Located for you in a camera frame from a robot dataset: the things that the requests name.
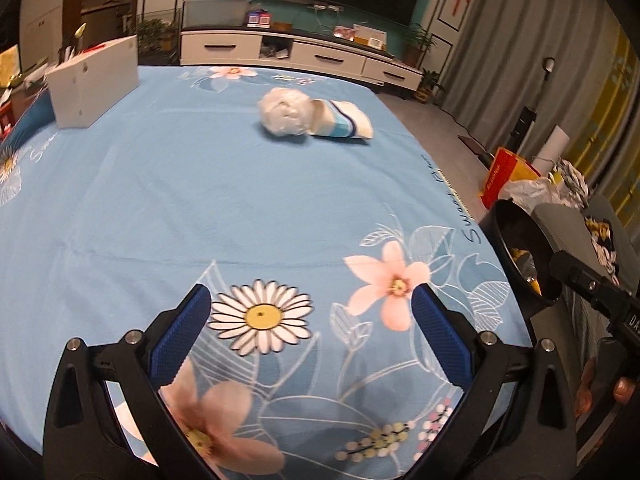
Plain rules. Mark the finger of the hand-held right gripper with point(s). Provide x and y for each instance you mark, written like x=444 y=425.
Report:
x=590 y=285

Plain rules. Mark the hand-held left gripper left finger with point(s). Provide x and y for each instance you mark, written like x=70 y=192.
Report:
x=182 y=330

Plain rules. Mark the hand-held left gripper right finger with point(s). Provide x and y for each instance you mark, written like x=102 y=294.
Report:
x=442 y=340

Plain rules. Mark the black trash bin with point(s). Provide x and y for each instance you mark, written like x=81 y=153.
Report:
x=510 y=230

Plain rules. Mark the squashed paper cup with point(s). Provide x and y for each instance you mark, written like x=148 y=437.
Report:
x=345 y=122

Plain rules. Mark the person's right hand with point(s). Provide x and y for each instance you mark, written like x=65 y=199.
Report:
x=587 y=390

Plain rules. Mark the black yellow floral cloth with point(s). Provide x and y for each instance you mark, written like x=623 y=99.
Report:
x=605 y=250

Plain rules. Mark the white plastic bag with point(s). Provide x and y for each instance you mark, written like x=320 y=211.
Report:
x=525 y=192

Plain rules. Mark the red paper bag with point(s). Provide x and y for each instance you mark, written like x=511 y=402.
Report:
x=500 y=175

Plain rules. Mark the white paper roll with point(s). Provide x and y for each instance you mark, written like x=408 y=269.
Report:
x=552 y=145

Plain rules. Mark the blue floral tablecloth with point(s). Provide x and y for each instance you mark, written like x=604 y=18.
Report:
x=200 y=185

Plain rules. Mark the black stick vacuum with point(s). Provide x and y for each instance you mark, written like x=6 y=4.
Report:
x=522 y=130

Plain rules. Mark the grey curtain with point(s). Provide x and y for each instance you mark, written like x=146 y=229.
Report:
x=500 y=60

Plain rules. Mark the small potted plant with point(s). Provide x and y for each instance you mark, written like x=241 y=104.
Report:
x=427 y=87

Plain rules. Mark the white cardboard box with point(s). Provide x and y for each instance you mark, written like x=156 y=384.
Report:
x=90 y=90

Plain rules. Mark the white television cabinet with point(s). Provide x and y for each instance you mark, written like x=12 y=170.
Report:
x=225 y=50

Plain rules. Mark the glass tank with plants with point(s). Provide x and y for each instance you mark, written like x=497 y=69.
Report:
x=157 y=35

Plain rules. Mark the tall potted plant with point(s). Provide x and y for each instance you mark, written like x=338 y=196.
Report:
x=419 y=42

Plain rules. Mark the yellow white box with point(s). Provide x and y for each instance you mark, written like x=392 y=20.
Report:
x=370 y=36

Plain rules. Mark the grey storage box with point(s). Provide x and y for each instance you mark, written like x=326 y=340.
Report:
x=215 y=12

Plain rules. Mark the small blue red box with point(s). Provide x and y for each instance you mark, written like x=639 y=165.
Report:
x=259 y=19

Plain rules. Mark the red flat packet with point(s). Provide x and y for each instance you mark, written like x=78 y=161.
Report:
x=344 y=32

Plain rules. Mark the white power strip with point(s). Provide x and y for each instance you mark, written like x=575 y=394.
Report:
x=327 y=7

